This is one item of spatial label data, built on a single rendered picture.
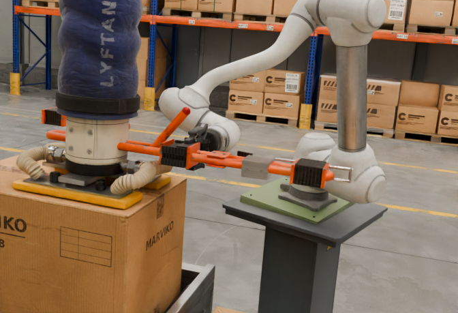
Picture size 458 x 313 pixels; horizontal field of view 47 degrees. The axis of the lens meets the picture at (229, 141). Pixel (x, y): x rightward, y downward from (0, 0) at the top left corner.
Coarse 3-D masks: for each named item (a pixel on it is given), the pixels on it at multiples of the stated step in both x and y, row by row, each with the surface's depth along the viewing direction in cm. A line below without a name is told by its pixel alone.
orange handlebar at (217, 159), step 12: (48, 132) 150; (60, 132) 153; (120, 144) 143; (132, 144) 143; (144, 144) 145; (192, 156) 137; (204, 156) 137; (216, 156) 135; (228, 156) 139; (240, 156) 139; (276, 168) 131; (288, 168) 131
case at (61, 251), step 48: (0, 192) 140; (144, 192) 149; (0, 240) 142; (48, 240) 138; (96, 240) 133; (144, 240) 141; (0, 288) 145; (48, 288) 140; (96, 288) 136; (144, 288) 145
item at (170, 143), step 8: (160, 144) 138; (168, 144) 142; (176, 144) 144; (160, 152) 139; (168, 152) 137; (176, 152) 136; (184, 152) 136; (192, 152) 138; (160, 160) 139; (168, 160) 137; (176, 160) 137; (184, 160) 137
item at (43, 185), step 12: (24, 180) 142; (36, 180) 143; (48, 180) 144; (96, 180) 139; (36, 192) 140; (48, 192) 138; (60, 192) 137; (72, 192) 137; (84, 192) 137; (96, 192) 137; (108, 192) 137; (132, 192) 141; (108, 204) 134; (120, 204) 133; (132, 204) 136
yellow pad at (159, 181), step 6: (60, 168) 159; (108, 180) 155; (114, 180) 154; (156, 180) 154; (162, 180) 154; (168, 180) 158; (144, 186) 151; (150, 186) 151; (156, 186) 150; (162, 186) 154
